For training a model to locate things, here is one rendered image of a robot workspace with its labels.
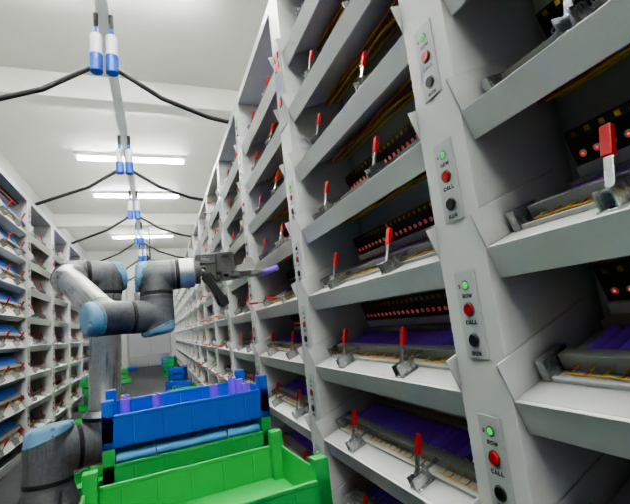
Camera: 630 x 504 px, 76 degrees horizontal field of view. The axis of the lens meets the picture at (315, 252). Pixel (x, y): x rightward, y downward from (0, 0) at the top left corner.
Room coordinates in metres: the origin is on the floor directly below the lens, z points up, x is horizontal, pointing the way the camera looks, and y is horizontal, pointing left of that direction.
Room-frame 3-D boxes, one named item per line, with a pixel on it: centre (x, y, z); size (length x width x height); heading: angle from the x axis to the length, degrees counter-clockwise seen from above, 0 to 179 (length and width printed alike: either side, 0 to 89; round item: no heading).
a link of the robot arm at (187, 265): (1.22, 0.39, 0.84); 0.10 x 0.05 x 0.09; 21
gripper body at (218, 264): (1.25, 0.31, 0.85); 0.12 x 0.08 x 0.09; 111
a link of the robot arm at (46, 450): (1.48, 0.98, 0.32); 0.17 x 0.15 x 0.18; 132
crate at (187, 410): (0.88, 0.30, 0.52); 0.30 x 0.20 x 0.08; 116
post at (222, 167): (2.57, 0.48, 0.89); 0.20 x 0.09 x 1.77; 112
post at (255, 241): (1.92, 0.22, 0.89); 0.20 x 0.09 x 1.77; 112
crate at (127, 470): (0.88, 0.30, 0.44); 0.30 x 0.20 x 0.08; 116
